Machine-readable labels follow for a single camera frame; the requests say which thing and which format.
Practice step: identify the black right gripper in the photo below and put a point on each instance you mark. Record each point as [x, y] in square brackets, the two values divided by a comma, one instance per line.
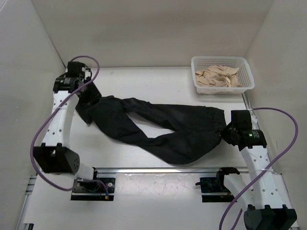
[225, 136]

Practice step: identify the beige trousers in basket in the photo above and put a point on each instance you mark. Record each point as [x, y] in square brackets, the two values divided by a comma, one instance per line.
[218, 76]

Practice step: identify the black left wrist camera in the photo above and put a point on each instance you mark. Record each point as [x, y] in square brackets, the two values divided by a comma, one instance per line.
[75, 69]

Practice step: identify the aluminium left frame rail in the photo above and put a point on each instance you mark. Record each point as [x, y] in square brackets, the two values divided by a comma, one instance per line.
[20, 225]

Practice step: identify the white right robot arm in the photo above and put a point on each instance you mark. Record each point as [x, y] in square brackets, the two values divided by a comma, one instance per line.
[235, 184]

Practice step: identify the white plastic basket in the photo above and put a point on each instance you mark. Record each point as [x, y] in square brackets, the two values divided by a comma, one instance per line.
[244, 75]

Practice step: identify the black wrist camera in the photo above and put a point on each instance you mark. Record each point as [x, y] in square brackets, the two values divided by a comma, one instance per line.
[75, 69]
[241, 119]

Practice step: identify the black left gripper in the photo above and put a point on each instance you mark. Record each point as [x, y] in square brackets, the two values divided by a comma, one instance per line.
[94, 94]

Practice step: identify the aluminium front frame rail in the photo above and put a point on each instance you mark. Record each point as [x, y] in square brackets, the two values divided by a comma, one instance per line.
[158, 170]

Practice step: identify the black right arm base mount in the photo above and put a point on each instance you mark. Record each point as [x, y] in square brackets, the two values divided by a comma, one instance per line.
[213, 189]

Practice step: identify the aluminium frame rail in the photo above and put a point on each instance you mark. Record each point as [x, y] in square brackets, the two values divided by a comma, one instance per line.
[20, 225]
[251, 112]
[158, 170]

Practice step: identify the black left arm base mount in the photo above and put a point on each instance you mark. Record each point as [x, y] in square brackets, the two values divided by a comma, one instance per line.
[94, 191]

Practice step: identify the aluminium right frame rail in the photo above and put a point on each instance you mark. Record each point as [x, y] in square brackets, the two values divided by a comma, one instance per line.
[251, 112]

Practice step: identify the black trousers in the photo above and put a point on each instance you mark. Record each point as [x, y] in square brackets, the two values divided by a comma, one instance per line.
[177, 134]

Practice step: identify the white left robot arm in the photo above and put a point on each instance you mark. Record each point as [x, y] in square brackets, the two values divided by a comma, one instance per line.
[54, 155]

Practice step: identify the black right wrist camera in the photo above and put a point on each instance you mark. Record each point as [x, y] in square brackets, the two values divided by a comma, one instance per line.
[241, 119]

